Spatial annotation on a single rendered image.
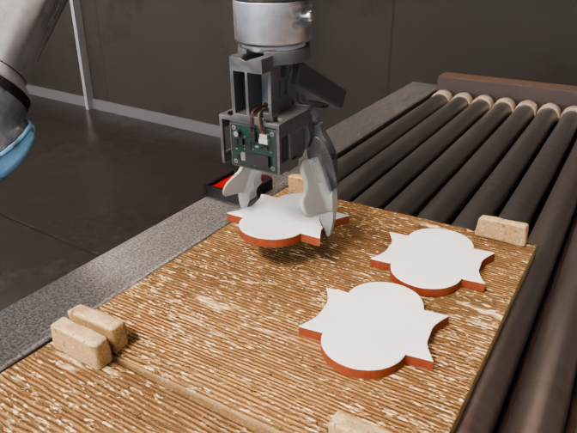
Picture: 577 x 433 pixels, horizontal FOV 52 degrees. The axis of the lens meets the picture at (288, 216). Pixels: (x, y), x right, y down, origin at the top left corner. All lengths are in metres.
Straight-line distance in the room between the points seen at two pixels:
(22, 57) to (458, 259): 0.59
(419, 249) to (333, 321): 0.18
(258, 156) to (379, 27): 2.82
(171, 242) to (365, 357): 0.34
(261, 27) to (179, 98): 3.82
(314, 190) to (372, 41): 2.80
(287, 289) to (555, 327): 0.27
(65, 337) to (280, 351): 0.19
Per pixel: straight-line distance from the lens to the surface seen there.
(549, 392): 0.57
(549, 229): 0.85
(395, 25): 3.33
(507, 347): 0.61
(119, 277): 0.71
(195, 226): 0.81
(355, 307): 0.58
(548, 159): 1.12
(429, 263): 0.66
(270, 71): 0.57
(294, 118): 0.59
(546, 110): 1.45
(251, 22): 0.57
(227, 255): 0.69
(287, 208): 0.70
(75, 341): 0.54
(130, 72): 4.71
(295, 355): 0.53
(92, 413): 0.50
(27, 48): 0.86
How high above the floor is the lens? 1.27
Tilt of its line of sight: 25 degrees down
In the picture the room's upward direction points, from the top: straight up
